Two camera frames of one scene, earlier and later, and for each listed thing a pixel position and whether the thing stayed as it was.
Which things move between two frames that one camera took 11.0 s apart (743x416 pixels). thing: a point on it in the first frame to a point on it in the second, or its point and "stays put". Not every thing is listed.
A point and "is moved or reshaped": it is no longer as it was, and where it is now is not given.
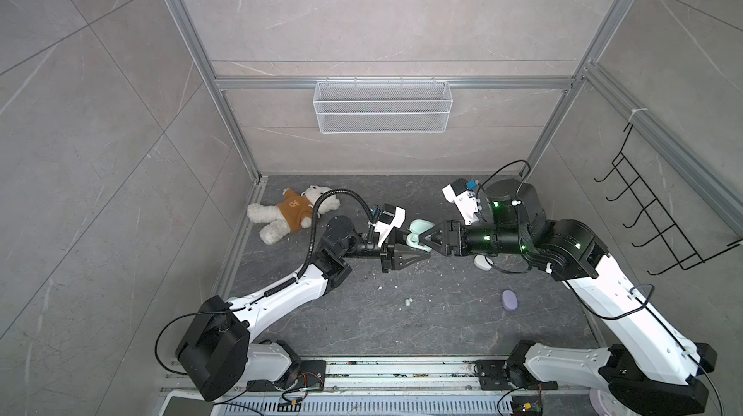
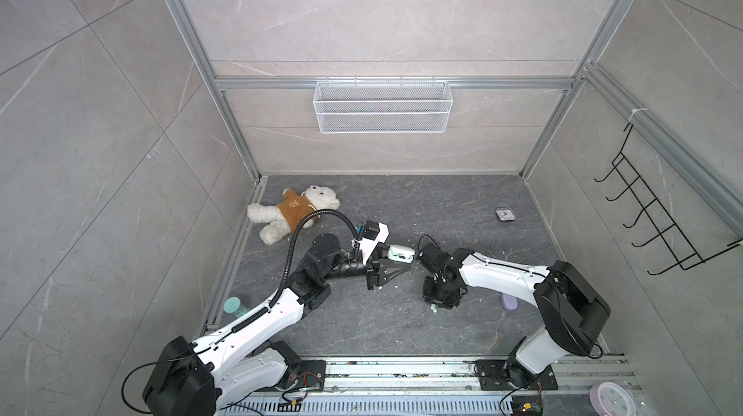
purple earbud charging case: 509,300 stays put
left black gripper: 391,255 to 372,274
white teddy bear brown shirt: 296,210 stays put
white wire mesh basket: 383,107 stays put
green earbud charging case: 416,227 is moved or reshaped
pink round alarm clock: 606,403 stays put
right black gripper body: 459,248 to 436,292
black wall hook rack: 666,232 stays put
